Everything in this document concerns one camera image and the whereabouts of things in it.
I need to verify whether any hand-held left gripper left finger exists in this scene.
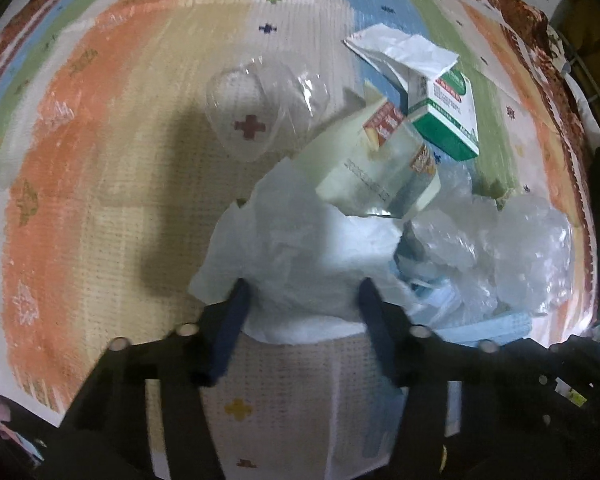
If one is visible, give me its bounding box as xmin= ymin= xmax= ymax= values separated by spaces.
xmin=45 ymin=277 xmax=253 ymax=480

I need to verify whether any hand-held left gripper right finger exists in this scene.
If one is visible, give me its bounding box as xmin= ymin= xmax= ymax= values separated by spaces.
xmin=357 ymin=277 xmax=548 ymax=480

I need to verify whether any white tissue paper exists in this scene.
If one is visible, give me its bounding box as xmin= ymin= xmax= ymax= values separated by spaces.
xmin=187 ymin=157 xmax=413 ymax=346

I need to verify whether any blue face mask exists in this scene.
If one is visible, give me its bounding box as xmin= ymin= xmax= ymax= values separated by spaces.
xmin=392 ymin=250 xmax=533 ymax=347

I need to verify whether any clear plastic bag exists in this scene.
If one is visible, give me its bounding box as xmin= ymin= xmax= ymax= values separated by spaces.
xmin=404 ymin=165 xmax=574 ymax=317

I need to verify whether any white paper sheet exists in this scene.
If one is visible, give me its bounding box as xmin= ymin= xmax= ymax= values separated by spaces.
xmin=344 ymin=25 xmax=460 ymax=75

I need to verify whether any green and white medicine box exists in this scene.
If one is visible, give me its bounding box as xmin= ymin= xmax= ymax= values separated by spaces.
xmin=406 ymin=67 xmax=481 ymax=161

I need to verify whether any colourful striped woven mat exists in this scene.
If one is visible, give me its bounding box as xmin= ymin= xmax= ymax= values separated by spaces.
xmin=0 ymin=0 xmax=600 ymax=480

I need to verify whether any yellow cloth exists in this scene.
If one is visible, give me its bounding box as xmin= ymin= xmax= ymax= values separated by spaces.
xmin=555 ymin=0 xmax=600 ymax=61

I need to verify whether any white metal frame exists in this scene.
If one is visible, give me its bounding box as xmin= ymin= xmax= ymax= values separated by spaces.
xmin=560 ymin=30 xmax=600 ymax=142

